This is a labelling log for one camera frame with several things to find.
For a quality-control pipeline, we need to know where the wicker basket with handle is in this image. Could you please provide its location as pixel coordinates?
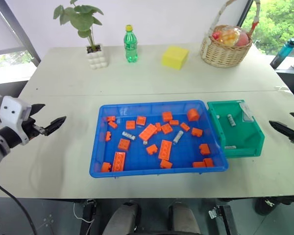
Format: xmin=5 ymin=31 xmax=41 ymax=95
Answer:
xmin=200 ymin=0 xmax=261 ymax=69

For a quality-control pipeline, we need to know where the green plastic bin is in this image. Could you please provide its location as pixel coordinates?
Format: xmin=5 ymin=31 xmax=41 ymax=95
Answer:
xmin=207 ymin=99 xmax=266 ymax=159

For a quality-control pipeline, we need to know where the clear label holder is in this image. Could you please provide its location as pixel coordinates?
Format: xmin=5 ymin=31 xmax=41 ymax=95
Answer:
xmin=239 ymin=102 xmax=254 ymax=122

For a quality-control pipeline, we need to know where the dark window frame post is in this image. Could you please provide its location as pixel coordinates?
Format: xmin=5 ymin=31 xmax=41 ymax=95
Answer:
xmin=0 ymin=0 xmax=42 ymax=68

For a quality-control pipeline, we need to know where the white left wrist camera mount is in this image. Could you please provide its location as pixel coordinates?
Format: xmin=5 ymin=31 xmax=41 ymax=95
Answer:
xmin=0 ymin=95 xmax=32 ymax=145

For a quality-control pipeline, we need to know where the black table leg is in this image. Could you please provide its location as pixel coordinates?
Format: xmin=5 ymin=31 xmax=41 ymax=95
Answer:
xmin=218 ymin=204 xmax=238 ymax=235
xmin=79 ymin=199 xmax=98 ymax=235

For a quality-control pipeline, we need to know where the green leafy plant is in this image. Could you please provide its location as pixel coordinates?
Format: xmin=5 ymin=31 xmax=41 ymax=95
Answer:
xmin=53 ymin=0 xmax=104 ymax=48

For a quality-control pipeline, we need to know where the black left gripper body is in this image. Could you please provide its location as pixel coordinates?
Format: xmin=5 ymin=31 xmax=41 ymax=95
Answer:
xmin=20 ymin=117 xmax=45 ymax=141

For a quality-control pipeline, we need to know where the white cord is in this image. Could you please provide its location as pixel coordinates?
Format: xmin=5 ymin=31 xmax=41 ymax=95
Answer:
xmin=274 ymin=85 xmax=294 ymax=95

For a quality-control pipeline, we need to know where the black side table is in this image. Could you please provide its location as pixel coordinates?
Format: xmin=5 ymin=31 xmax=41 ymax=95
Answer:
xmin=275 ymin=68 xmax=294 ymax=98

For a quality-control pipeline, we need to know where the grey rounded leg cover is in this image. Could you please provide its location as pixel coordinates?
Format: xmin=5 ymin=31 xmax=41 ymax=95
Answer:
xmin=104 ymin=202 xmax=141 ymax=235
xmin=170 ymin=202 xmax=201 ymax=235

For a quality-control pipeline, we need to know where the green plastic soda bottle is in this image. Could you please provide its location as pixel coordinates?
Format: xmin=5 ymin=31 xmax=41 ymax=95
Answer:
xmin=123 ymin=24 xmax=139 ymax=64

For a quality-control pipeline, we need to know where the blue plastic tray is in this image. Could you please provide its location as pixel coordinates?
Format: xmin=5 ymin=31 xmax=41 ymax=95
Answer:
xmin=89 ymin=99 xmax=230 ymax=179

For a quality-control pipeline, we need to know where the red round fruit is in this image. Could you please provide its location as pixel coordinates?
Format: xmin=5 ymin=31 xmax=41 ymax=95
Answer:
xmin=236 ymin=32 xmax=250 ymax=47

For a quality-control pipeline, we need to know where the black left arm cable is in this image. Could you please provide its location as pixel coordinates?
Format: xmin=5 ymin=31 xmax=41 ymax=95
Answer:
xmin=0 ymin=184 xmax=38 ymax=235

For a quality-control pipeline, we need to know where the yellow sponge block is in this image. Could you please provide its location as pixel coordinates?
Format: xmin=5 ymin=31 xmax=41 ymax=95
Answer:
xmin=161 ymin=45 xmax=190 ymax=71

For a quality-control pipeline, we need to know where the wrapped yellow orange fruit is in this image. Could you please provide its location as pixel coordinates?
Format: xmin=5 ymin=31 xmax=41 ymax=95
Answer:
xmin=219 ymin=27 xmax=242 ymax=46

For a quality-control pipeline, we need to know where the thin white cable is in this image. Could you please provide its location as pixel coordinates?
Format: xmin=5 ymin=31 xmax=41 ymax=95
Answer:
xmin=73 ymin=202 xmax=94 ymax=235

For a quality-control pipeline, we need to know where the blue black water bottle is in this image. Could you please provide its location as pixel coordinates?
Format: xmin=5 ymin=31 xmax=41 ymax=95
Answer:
xmin=270 ymin=38 xmax=294 ymax=70

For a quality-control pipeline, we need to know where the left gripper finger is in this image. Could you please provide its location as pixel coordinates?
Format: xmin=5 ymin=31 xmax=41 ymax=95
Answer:
xmin=41 ymin=116 xmax=67 ymax=136
xmin=28 ymin=103 xmax=46 ymax=118

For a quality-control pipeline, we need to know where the long orange block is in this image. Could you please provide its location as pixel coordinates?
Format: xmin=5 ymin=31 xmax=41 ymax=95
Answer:
xmin=112 ymin=151 xmax=126 ymax=171
xmin=139 ymin=124 xmax=157 ymax=141
xmin=158 ymin=140 xmax=173 ymax=160

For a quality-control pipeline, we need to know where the metal table bracket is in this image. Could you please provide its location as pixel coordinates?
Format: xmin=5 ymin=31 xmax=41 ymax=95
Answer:
xmin=208 ymin=207 xmax=222 ymax=220

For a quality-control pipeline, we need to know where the black caster wheel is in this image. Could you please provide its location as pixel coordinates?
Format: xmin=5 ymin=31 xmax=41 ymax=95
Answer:
xmin=254 ymin=197 xmax=282 ymax=216

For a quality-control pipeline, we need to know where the white bubble plant pot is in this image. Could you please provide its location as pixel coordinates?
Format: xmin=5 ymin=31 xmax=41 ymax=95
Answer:
xmin=85 ymin=43 xmax=108 ymax=70

